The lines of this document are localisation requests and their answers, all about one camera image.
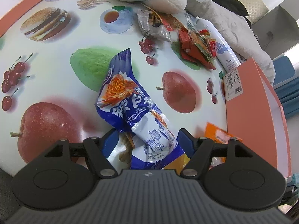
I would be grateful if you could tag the white bedside shelf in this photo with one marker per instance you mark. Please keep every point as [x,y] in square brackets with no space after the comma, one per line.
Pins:
[278,29]

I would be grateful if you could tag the pink cardboard box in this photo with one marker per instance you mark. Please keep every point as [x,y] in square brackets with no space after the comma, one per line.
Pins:
[255,115]

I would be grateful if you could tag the black clothing pile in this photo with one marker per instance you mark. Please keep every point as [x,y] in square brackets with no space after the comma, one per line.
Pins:
[234,6]

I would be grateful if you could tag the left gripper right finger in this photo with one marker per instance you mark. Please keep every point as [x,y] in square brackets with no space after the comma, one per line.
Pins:
[200,152]

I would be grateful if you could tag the blue white snack bag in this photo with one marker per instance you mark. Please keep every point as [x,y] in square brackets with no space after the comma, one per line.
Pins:
[126,106]

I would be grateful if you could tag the blue curtain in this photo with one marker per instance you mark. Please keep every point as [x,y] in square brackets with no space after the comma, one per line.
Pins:
[288,95]

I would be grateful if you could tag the red snack packet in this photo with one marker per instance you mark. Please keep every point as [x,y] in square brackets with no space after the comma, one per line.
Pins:
[212,47]

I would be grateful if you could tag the white spray bottle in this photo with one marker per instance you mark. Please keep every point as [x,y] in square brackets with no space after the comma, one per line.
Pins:
[224,53]

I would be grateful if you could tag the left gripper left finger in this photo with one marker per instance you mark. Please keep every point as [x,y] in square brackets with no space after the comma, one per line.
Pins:
[96,151]

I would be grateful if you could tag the green bordered snack pack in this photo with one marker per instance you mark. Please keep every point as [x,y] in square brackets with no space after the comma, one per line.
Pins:
[200,38]

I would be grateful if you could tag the fruit print bed sheet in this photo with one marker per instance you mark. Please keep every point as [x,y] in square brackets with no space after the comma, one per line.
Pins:
[49,77]

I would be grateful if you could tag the blue chair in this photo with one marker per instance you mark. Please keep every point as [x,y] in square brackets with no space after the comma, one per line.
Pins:
[284,69]

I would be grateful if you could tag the clear grey snack pack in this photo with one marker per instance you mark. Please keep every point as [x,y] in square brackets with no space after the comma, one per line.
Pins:
[151,25]

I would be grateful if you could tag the orange snack packet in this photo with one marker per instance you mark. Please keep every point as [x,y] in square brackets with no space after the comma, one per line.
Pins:
[220,137]

